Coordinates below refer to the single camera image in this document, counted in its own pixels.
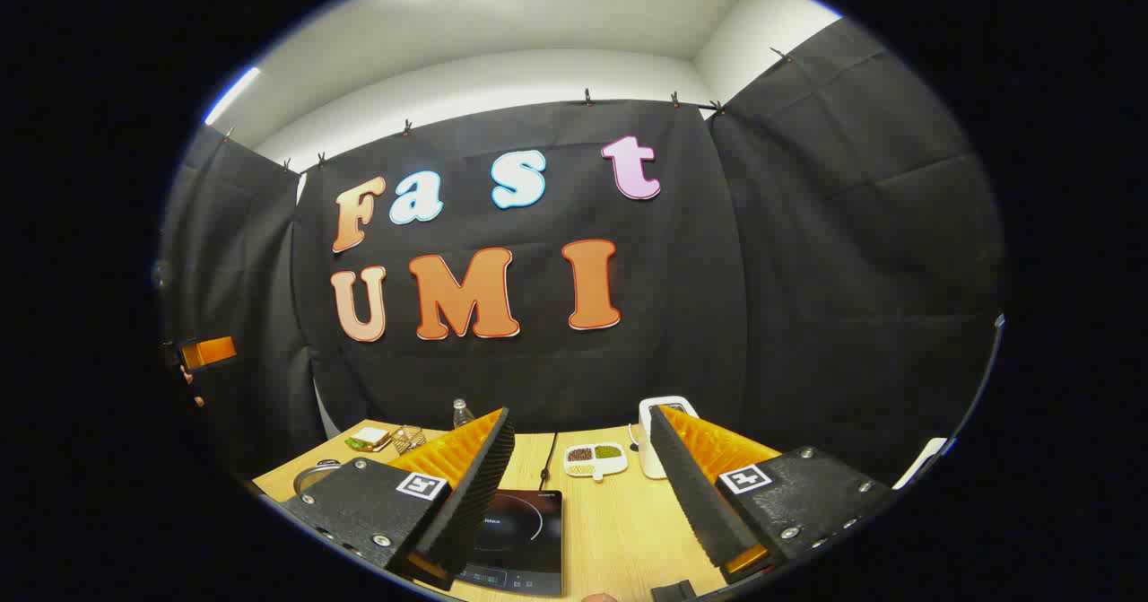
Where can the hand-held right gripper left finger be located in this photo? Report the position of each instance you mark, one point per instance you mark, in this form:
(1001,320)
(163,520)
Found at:
(466,503)

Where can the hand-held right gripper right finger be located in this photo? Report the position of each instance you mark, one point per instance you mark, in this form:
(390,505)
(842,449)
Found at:
(691,494)

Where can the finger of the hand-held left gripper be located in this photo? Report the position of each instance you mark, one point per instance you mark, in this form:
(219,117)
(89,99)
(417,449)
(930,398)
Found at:
(213,351)

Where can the black induction cooktop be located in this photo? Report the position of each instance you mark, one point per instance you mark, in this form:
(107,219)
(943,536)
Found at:
(529,530)

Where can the steel pot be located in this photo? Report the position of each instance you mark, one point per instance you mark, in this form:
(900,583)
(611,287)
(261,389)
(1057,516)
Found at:
(309,467)

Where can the white toaster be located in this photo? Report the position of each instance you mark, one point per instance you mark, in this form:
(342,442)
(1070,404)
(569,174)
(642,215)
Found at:
(647,449)

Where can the clear plastic water bottle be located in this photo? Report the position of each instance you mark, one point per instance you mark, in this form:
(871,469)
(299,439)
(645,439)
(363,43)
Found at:
(463,415)

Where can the white divided bean dish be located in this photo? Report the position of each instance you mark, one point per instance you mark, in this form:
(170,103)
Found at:
(594,460)

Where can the sandwich on small plate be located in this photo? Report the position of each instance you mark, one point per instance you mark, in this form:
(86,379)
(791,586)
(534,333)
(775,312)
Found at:
(368,438)

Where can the black backdrop cloth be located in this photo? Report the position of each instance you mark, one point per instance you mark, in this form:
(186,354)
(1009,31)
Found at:
(717,315)

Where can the white panel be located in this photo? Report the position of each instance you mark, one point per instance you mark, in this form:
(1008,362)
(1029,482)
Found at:
(924,458)

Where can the ceiling strip light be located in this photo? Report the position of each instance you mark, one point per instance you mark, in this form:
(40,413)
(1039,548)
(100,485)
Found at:
(233,93)

